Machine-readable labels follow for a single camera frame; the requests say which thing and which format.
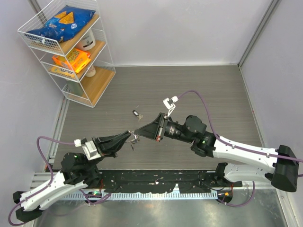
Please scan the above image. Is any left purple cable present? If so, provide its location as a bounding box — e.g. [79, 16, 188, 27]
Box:
[8, 136, 114, 225]

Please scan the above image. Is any white paper cup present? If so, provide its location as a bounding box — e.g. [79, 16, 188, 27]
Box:
[85, 65, 96, 78]

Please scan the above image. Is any white slotted cable duct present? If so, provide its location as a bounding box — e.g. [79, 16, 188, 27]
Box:
[60, 189, 218, 201]

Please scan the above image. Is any blue chips bag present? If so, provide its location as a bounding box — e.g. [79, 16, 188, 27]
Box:
[25, 6, 96, 43]

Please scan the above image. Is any white wire shelf rack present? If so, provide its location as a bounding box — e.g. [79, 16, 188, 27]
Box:
[18, 0, 116, 108]

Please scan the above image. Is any bunch of silver keys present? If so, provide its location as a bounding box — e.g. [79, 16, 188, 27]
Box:
[127, 134, 140, 151]

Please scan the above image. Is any yellow blue snack box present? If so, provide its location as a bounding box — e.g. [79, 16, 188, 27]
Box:
[51, 66, 74, 78]

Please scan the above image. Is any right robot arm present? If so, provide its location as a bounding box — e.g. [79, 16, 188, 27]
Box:
[134, 113, 299, 192]

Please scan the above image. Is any orange snack box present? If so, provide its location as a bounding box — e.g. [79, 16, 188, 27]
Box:
[52, 48, 91, 73]

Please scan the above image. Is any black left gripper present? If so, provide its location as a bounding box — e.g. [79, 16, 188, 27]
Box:
[83, 131, 131, 170]

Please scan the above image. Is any white jar with label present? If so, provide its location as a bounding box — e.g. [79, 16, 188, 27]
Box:
[76, 29, 96, 51]

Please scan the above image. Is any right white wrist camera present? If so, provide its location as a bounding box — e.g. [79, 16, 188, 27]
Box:
[163, 96, 178, 117]

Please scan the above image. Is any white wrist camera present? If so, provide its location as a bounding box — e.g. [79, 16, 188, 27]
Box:
[82, 140, 98, 160]
[163, 96, 178, 117]

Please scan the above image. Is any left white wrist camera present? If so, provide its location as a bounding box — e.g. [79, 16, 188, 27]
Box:
[82, 140, 98, 160]

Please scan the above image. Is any aluminium corner frame post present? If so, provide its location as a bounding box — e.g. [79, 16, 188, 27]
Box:
[238, 0, 281, 69]

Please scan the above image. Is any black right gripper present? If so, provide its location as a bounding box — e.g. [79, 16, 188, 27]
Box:
[135, 113, 194, 143]

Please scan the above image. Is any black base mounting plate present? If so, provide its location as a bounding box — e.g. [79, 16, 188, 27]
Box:
[88, 170, 242, 194]

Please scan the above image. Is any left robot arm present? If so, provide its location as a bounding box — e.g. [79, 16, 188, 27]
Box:
[12, 131, 132, 222]

